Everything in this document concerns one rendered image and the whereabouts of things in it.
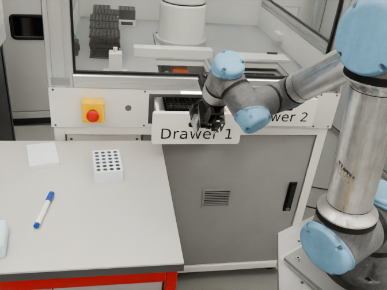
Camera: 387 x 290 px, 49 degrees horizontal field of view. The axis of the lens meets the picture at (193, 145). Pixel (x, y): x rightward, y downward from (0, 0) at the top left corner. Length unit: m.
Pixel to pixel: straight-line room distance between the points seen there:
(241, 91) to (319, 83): 0.17
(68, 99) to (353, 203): 0.96
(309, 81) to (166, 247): 0.52
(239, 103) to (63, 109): 0.69
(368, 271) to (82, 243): 0.67
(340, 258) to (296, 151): 0.90
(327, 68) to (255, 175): 0.85
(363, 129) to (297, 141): 0.94
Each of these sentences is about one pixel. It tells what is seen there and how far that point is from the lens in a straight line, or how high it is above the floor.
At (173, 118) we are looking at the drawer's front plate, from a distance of 1.32.
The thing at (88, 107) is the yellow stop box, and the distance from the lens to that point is 1.40.
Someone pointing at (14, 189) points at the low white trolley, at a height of 0.76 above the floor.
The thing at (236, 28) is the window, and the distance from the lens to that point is 1.42.
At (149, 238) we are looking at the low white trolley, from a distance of 1.09.
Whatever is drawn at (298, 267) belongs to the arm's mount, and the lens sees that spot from 1.08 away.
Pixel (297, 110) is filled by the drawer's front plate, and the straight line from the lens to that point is 1.57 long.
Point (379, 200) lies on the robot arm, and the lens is 0.95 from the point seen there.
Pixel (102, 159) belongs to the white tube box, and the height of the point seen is 0.79.
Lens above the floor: 1.51
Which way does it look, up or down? 30 degrees down
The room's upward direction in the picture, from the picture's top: 6 degrees clockwise
